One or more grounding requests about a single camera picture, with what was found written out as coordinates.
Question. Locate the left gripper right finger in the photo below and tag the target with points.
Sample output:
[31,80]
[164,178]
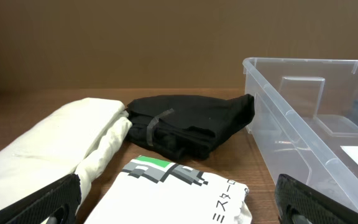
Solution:
[299,203]

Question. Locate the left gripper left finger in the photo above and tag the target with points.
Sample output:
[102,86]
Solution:
[55,203]

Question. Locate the black garment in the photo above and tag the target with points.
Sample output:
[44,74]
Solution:
[176,126]

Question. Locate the clear plastic storage container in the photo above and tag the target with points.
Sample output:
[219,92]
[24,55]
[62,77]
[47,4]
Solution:
[302,118]

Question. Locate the folded cream white cloth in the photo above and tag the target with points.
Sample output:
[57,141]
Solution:
[79,138]

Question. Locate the white printed t-shirt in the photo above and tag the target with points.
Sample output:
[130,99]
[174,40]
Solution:
[152,191]

